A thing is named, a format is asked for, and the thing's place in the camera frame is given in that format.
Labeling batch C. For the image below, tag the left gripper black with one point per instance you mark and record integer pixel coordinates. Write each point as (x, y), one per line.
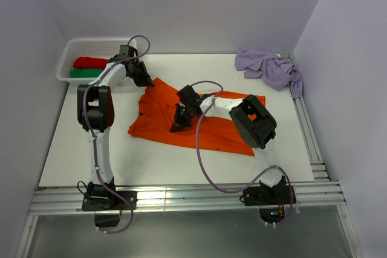
(146, 82)

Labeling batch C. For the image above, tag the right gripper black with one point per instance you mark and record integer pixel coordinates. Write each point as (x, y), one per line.
(176, 127)

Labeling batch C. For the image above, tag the orange t shirt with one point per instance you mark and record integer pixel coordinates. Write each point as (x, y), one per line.
(155, 116)

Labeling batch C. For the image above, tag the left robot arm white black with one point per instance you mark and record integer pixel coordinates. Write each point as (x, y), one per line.
(95, 113)

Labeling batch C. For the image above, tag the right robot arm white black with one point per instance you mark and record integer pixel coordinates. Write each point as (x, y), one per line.
(255, 125)

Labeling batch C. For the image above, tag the red rolled t shirt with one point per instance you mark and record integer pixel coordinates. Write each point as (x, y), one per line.
(90, 63)

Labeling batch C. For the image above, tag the white plastic basket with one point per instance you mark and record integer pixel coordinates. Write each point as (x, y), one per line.
(100, 47)

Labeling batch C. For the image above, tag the green rolled t shirt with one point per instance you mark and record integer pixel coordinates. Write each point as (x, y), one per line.
(77, 73)

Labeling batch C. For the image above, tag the lilac t shirt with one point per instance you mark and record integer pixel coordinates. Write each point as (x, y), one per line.
(276, 72)

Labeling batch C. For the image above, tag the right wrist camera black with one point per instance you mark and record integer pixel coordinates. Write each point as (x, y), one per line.
(188, 96)

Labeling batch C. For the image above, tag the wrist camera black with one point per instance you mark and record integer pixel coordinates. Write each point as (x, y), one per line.
(125, 52)
(188, 96)

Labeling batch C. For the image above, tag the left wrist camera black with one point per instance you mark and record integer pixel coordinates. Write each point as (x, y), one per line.
(125, 52)

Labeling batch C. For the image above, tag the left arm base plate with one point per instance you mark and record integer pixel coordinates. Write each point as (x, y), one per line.
(128, 200)

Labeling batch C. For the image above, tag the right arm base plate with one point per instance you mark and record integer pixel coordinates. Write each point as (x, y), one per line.
(257, 199)

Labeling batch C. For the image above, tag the aluminium rail frame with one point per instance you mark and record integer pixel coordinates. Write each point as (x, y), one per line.
(315, 190)

